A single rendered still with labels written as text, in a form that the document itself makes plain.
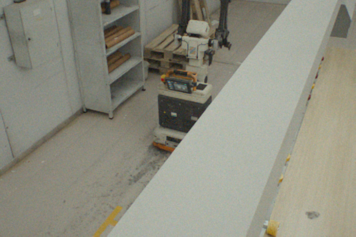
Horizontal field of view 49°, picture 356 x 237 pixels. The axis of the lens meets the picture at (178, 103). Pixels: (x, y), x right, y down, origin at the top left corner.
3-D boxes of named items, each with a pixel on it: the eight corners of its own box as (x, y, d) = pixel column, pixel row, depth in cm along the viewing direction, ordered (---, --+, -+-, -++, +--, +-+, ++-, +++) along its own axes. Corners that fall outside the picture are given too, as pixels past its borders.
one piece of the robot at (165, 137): (196, 148, 410) (196, 142, 406) (161, 140, 425) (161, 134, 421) (197, 147, 412) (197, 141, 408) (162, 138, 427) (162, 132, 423)
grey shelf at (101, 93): (83, 112, 515) (65, -5, 438) (119, 84, 586) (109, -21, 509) (111, 119, 498) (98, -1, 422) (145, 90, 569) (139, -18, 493)
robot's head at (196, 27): (203, 34, 397) (207, 20, 399) (184, 31, 405) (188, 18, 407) (206, 39, 410) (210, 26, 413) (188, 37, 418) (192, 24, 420)
